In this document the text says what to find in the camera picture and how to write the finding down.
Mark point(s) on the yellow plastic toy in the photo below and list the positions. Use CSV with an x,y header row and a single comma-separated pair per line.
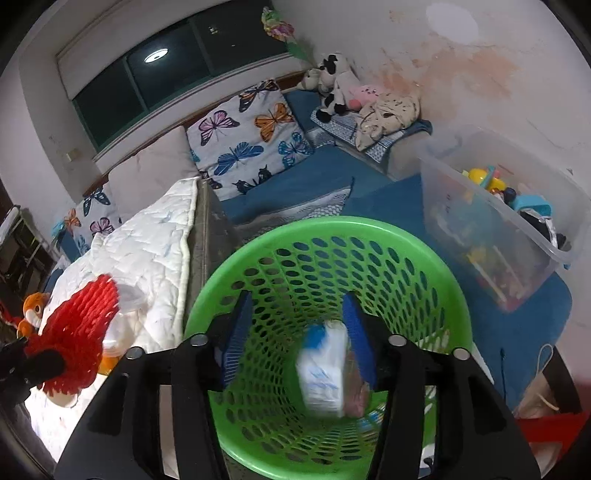
x,y
482,177

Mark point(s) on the cow plush toy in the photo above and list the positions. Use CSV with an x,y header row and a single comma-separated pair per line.
x,y
334,78

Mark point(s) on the white quilt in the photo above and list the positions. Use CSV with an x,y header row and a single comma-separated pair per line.
x,y
157,249

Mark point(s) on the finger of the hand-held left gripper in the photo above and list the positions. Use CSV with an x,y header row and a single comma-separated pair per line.
x,y
46,365

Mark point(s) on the pile of colourful toys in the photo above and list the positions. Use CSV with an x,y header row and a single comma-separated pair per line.
x,y
489,263

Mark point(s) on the cyan plastic toy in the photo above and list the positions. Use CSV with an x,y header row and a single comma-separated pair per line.
x,y
533,204

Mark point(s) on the plain beige pillow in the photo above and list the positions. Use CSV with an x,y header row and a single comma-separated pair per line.
x,y
152,170

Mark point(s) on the red plastic stool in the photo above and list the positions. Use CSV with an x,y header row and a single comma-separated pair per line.
x,y
549,429

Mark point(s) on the blue patterned folded cloth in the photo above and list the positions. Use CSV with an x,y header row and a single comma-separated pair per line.
x,y
341,127

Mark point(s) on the artificial flower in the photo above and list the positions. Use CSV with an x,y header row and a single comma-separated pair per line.
x,y
279,27

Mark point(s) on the dark wooden furniture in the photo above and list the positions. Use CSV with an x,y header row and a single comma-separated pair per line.
x,y
565,378

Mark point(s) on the pink plush toy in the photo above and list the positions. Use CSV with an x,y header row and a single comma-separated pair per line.
x,y
364,96

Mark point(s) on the beige spotted cloth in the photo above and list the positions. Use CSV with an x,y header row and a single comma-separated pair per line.
x,y
390,113

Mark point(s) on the dark shelf rack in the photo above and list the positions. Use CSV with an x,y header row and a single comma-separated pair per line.
x,y
23,249

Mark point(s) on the dark window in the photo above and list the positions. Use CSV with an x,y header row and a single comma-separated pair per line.
x,y
184,60

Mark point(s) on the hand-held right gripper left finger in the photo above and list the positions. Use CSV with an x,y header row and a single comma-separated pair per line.
x,y
238,332

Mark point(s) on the clear plastic cup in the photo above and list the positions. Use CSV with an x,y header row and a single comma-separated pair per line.
x,y
129,300

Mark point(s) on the orange plush toy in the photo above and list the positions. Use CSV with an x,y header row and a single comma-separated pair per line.
x,y
32,311

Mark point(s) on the green plastic basket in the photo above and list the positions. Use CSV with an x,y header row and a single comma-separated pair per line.
x,y
323,258

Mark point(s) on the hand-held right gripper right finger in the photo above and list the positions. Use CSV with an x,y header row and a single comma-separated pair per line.
x,y
360,337

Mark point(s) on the red foam net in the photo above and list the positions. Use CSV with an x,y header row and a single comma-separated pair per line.
x,y
78,332

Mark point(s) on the clear plastic storage box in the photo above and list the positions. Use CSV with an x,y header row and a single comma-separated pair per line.
x,y
466,194

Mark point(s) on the small butterfly pillow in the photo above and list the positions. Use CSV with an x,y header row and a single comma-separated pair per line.
x,y
94,217

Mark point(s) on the wall switch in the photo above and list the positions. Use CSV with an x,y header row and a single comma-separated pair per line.
x,y
69,156

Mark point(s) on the large butterfly pillow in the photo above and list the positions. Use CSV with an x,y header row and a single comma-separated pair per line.
x,y
249,138

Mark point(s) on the white and blue carton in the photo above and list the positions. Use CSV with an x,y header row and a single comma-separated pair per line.
x,y
323,369

